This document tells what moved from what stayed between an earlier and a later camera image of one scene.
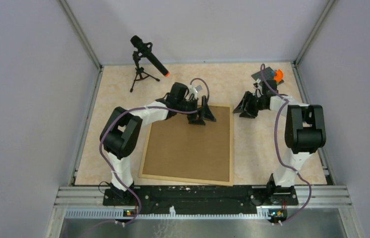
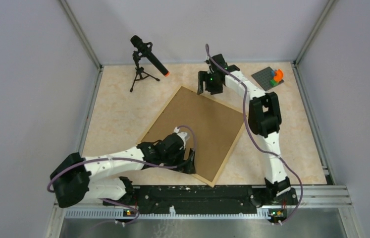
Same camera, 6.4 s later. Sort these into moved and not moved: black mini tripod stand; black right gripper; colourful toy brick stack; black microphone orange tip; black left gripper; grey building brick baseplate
Moved: black left gripper; black right gripper
Not moved: black microphone orange tip; black mini tripod stand; colourful toy brick stack; grey building brick baseplate
